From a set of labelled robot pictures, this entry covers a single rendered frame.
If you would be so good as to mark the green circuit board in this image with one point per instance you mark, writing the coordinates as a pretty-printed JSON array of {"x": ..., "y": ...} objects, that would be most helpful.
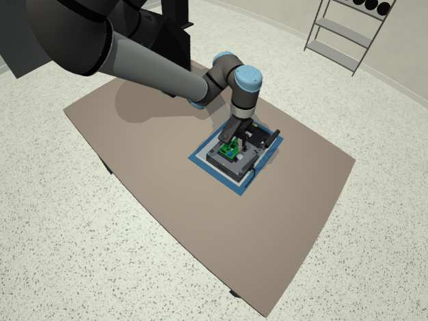
[{"x": 230, "y": 150}]

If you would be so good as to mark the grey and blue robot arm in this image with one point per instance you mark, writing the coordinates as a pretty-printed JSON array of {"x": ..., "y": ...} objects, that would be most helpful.
[{"x": 83, "y": 45}]

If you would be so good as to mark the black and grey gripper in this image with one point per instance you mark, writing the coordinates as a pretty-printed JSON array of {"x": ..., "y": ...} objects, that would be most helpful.
[{"x": 241, "y": 132}]

